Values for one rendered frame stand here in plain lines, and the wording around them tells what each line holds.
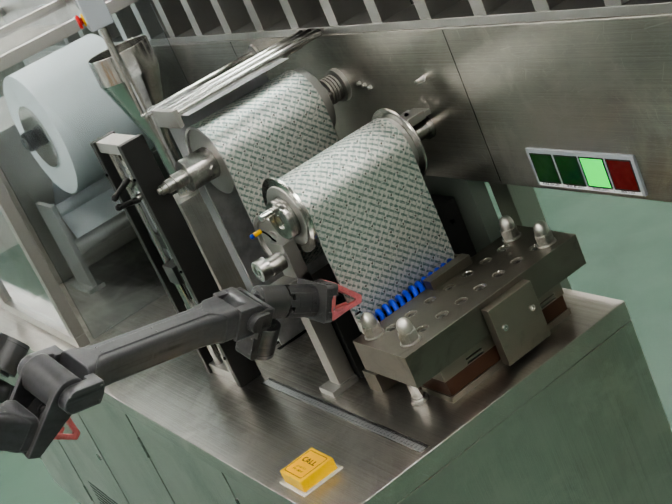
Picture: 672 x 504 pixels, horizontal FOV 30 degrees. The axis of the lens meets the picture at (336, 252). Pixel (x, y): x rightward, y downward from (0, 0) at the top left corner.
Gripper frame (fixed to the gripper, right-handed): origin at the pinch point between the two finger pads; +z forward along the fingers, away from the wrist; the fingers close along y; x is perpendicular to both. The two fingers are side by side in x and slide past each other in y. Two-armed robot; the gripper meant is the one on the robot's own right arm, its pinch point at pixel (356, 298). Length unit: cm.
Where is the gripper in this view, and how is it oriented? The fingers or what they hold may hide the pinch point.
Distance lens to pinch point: 219.8
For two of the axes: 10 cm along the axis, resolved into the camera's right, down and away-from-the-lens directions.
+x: 0.5, -9.9, -1.1
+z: 8.6, -0.1, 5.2
